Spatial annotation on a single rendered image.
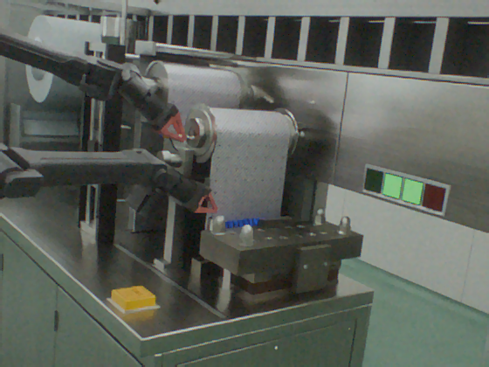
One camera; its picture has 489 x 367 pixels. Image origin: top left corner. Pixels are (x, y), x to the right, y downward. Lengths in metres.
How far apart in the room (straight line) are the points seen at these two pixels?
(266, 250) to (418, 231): 3.06
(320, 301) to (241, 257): 0.24
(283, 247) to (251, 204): 0.21
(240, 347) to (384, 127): 0.62
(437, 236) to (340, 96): 2.78
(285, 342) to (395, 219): 3.13
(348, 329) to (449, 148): 0.53
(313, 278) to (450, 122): 0.48
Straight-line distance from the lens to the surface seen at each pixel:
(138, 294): 1.32
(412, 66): 1.54
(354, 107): 1.55
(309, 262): 1.43
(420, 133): 1.41
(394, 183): 1.45
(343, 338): 1.56
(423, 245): 4.34
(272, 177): 1.57
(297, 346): 1.45
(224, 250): 1.36
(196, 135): 1.46
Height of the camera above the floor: 1.42
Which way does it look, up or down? 12 degrees down
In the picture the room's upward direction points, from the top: 7 degrees clockwise
